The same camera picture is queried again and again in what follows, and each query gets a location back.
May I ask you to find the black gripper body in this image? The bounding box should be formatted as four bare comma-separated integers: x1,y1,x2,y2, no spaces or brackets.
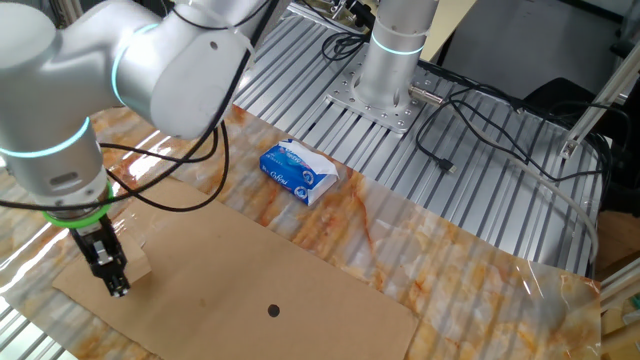
68,219,125,270

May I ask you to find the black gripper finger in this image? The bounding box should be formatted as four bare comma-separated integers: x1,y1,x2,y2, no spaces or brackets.
89,239,132,299

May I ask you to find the large light wooden block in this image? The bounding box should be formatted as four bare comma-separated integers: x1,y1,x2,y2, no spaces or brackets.
117,230,153,290

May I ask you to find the brown cardboard sheet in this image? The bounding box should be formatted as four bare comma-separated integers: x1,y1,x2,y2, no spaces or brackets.
51,173,420,360

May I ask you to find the blue white tissue pack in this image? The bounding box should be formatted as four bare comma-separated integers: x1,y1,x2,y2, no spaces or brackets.
258,138,339,207

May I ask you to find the marble pattern plastic sheet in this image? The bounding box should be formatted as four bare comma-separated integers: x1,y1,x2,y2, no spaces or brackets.
0,104,603,360

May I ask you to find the silver metal fixture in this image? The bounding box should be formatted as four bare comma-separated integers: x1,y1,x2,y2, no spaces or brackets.
292,0,376,29

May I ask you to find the aluminium profile bar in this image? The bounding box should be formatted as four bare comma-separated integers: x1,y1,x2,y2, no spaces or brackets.
598,272,640,314

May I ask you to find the green flange ring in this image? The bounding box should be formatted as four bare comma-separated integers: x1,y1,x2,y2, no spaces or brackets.
42,182,115,230

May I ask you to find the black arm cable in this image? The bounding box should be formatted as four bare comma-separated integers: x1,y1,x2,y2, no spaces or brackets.
0,0,274,214

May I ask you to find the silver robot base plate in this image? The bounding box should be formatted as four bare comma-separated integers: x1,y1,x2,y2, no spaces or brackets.
324,44,432,135

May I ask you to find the coiled black cable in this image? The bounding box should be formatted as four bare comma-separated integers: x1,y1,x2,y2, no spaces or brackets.
321,32,370,64

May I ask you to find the black cable with plug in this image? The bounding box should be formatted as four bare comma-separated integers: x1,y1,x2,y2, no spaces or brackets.
414,88,607,184

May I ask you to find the silver cable connector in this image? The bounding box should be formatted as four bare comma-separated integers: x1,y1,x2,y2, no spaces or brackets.
408,83,445,106

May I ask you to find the grey cable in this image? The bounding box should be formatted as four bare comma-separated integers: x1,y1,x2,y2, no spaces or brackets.
467,124,600,264

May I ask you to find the aluminium frame post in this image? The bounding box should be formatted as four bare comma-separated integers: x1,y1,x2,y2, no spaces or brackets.
558,47,640,160

